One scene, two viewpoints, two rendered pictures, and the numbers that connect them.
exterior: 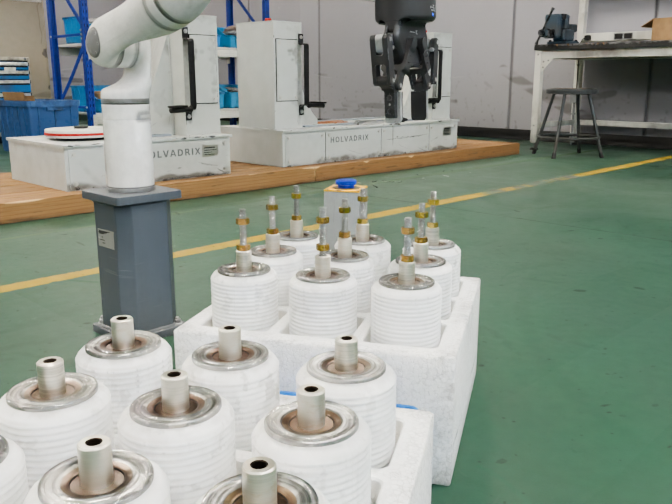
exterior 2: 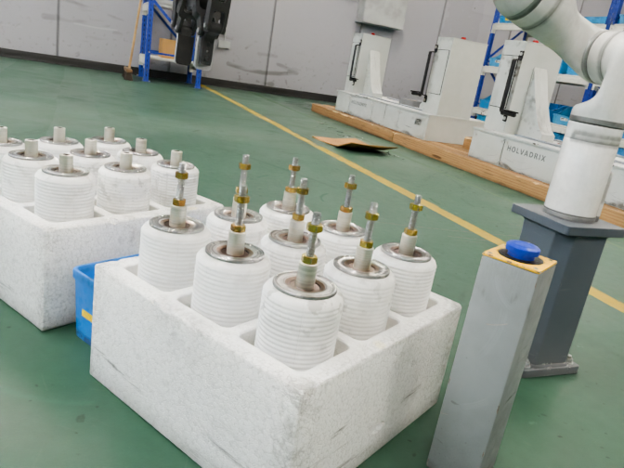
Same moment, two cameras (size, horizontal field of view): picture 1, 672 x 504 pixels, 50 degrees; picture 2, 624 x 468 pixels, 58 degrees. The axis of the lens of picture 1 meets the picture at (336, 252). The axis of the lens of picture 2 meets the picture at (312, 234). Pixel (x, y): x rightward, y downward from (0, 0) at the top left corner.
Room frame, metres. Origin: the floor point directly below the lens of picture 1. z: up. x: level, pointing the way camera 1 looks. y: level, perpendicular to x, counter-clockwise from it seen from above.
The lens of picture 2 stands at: (1.38, -0.72, 0.50)
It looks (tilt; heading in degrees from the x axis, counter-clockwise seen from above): 17 degrees down; 111
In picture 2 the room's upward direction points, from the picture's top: 10 degrees clockwise
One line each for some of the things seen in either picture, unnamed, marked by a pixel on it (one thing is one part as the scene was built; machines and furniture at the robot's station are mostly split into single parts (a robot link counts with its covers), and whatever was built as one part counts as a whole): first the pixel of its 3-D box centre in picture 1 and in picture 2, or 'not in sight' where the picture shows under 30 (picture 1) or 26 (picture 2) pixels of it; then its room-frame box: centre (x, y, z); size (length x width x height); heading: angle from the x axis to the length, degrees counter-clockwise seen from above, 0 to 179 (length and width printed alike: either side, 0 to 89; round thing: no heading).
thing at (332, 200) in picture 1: (345, 267); (487, 370); (1.38, -0.02, 0.16); 0.07 x 0.07 x 0.31; 74
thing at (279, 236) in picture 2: (344, 256); (294, 239); (1.08, -0.01, 0.25); 0.08 x 0.08 x 0.01
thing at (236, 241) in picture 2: (420, 253); (236, 242); (1.05, -0.13, 0.26); 0.02 x 0.02 x 0.03
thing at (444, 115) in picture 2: not in sight; (409, 82); (0.19, 4.08, 0.45); 1.61 x 0.57 x 0.74; 135
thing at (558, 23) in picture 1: (557, 27); not in sight; (5.35, -1.57, 0.87); 0.41 x 0.17 x 0.25; 135
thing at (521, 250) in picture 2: (346, 184); (521, 252); (1.38, -0.02, 0.32); 0.04 x 0.04 x 0.02
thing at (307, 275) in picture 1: (322, 275); (238, 215); (0.97, 0.02, 0.25); 0.08 x 0.08 x 0.01
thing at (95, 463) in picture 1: (95, 463); (59, 135); (0.44, 0.16, 0.26); 0.02 x 0.02 x 0.03
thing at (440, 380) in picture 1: (344, 354); (279, 338); (1.08, -0.01, 0.09); 0.39 x 0.39 x 0.18; 74
